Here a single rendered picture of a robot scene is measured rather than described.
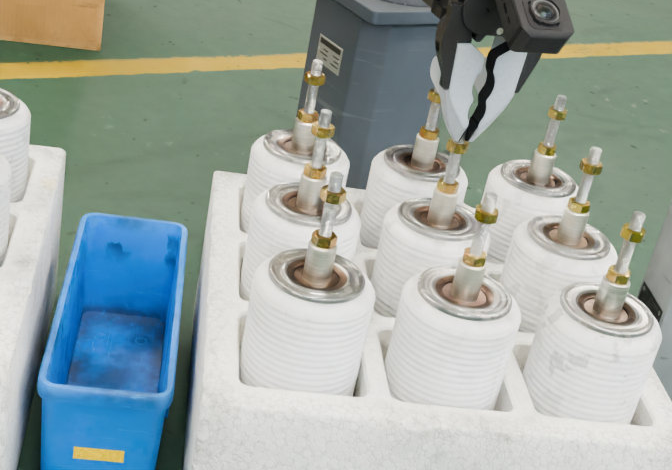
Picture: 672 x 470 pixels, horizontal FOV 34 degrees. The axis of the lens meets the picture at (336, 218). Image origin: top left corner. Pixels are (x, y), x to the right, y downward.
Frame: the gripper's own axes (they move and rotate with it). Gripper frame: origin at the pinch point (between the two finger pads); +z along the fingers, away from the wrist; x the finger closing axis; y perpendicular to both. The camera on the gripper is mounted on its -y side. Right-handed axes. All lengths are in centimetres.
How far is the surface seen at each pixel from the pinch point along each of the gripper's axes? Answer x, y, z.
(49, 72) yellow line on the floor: 24, 93, 34
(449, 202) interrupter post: 0.1, 0.1, 6.9
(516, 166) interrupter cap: -12.9, 11.8, 8.9
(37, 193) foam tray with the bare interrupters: 32.6, 18.4, 16.4
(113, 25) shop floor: 11, 117, 34
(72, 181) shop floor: 24, 56, 34
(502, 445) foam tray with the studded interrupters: 1.0, -19.0, 17.7
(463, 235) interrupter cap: -0.7, -2.3, 8.8
